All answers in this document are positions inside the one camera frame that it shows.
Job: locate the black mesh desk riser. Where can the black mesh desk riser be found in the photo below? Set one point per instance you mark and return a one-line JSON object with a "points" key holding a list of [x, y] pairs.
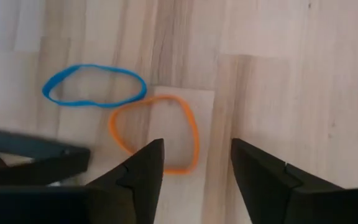
{"points": [[42, 144]]}

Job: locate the blue rubber band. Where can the blue rubber band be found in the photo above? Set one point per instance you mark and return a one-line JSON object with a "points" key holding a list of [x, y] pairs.
{"points": [[46, 88]]}

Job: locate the orange rubber band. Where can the orange rubber band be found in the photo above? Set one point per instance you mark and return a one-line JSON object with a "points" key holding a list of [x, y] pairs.
{"points": [[196, 140]]}

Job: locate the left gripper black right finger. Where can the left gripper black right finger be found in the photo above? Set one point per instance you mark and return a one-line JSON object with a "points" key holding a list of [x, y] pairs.
{"points": [[275, 199]]}

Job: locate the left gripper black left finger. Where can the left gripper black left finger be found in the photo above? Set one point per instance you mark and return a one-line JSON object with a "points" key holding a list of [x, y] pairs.
{"points": [[120, 202]]}

